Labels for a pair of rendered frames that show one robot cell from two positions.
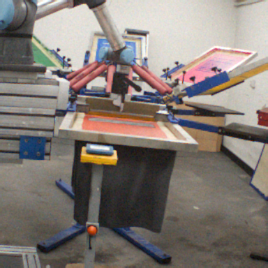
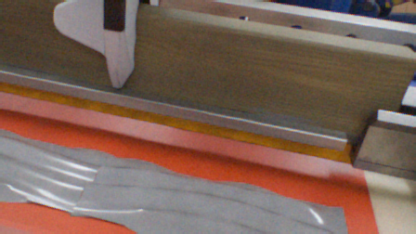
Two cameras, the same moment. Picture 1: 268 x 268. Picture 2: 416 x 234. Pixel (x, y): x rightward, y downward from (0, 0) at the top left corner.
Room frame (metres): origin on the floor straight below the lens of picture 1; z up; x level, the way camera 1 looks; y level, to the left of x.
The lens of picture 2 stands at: (1.99, -0.04, 1.13)
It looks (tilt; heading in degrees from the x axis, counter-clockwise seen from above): 30 degrees down; 14
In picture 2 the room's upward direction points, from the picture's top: 8 degrees clockwise
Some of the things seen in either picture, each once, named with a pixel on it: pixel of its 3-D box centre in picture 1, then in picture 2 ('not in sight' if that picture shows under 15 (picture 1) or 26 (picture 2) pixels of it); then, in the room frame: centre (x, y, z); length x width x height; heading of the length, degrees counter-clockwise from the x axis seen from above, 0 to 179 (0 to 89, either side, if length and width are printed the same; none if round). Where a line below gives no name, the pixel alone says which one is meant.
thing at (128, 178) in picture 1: (121, 188); not in sight; (1.74, 0.03, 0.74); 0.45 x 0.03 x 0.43; 96
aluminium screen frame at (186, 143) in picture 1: (123, 124); not in sight; (2.03, 0.06, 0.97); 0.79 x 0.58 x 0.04; 6
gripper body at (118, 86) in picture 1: (119, 83); not in sight; (2.25, 0.11, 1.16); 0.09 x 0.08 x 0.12; 96
